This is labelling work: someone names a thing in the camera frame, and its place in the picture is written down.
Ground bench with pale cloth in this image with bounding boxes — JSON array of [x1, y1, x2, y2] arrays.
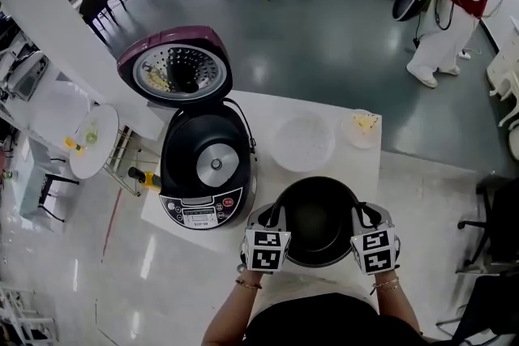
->
[[15, 141, 80, 224]]

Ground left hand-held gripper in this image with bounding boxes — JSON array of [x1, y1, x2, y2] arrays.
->
[[241, 203, 293, 276]]

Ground small yellow bottle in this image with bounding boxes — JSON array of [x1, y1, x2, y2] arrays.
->
[[64, 137, 87, 157]]

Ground dark red rice cooker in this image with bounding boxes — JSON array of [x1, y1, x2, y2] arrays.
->
[[116, 25, 259, 231]]

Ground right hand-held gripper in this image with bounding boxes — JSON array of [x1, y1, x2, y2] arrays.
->
[[350, 202, 402, 276]]

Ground thin gold bracelet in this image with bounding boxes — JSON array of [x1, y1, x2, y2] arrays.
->
[[371, 276, 401, 295]]

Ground white round side table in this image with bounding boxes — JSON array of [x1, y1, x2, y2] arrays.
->
[[68, 104, 163, 198]]

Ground black office chair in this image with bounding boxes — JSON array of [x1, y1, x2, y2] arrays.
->
[[457, 172, 519, 276]]

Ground white perforated steamer tray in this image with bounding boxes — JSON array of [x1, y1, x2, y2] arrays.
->
[[272, 109, 337, 172]]

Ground white stool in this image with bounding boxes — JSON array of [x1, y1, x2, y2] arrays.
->
[[486, 48, 519, 126]]

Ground black pot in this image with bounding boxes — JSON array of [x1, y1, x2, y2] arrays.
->
[[272, 176, 366, 267]]

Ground black chair with coat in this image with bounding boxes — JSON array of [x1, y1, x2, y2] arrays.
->
[[79, 0, 127, 44]]

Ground person's right forearm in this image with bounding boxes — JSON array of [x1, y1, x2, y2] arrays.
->
[[371, 273, 422, 337]]

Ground beaded bracelet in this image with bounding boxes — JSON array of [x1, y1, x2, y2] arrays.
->
[[234, 277, 263, 291]]

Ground yellow oil bottle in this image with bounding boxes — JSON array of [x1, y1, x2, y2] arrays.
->
[[127, 165, 163, 191]]

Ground green glass jar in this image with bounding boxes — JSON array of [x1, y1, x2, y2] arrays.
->
[[84, 120, 101, 144]]

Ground person's black shirt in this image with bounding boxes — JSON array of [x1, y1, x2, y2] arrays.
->
[[242, 293, 427, 346]]

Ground person's white trousers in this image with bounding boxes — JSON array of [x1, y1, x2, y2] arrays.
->
[[259, 265, 380, 317]]

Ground silver toaster oven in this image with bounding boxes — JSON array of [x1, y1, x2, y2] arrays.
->
[[6, 50, 50, 102]]

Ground white bowl with yellow food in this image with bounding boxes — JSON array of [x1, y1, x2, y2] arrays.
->
[[341, 109, 380, 149]]

